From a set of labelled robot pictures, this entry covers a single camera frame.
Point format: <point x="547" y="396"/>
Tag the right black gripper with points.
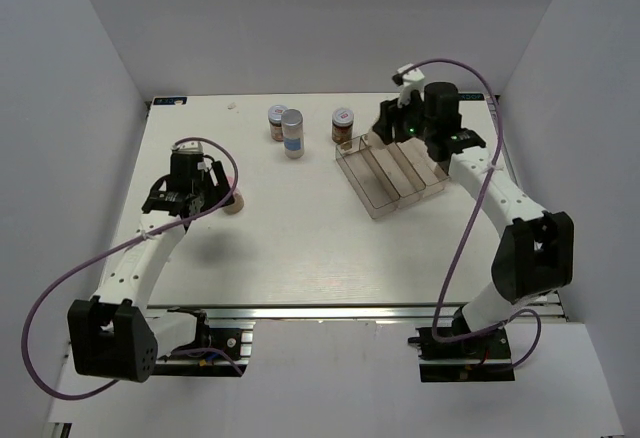
<point x="390" y="114"/>

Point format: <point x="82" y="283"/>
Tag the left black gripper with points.
<point x="219" y="193"/>

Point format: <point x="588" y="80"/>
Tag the yellow cap spice bottle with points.
<point x="236" y="205"/>

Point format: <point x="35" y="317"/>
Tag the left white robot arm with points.
<point x="111" y="337"/>

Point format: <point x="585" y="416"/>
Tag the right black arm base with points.
<point x="484" y="359"/>

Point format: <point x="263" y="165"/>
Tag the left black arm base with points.
<point x="210" y="345"/>

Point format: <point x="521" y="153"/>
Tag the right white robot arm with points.
<point x="535" y="253"/>

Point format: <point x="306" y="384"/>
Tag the right blue corner sticker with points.
<point x="471" y="96"/>

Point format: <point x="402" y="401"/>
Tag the blue corner sticker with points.
<point x="169" y="101"/>
<point x="471" y="96"/>

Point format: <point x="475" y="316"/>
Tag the clear acrylic organizer tray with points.
<point x="395" y="177"/>

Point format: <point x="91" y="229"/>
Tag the right red label spice jar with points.
<point x="342" y="125"/>

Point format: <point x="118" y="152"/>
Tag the red label spice jar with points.
<point x="342" y="125"/>
<point x="274" y="115"/>

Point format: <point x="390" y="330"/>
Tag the left blue corner sticker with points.
<point x="169" y="101"/>

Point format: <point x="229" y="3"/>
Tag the left red label spice jar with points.
<point x="274" y="115"/>

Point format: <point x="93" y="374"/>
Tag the left silver lid pearl jar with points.
<point x="292" y="131"/>

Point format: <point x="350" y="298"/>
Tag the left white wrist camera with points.
<point x="188" y="148"/>

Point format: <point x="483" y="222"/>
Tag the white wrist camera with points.
<point x="188" y="148"/>
<point x="408" y="78"/>

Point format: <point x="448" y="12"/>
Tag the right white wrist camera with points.
<point x="408" y="78"/>

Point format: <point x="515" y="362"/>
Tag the aluminium front frame rail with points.
<point x="547" y="310"/>

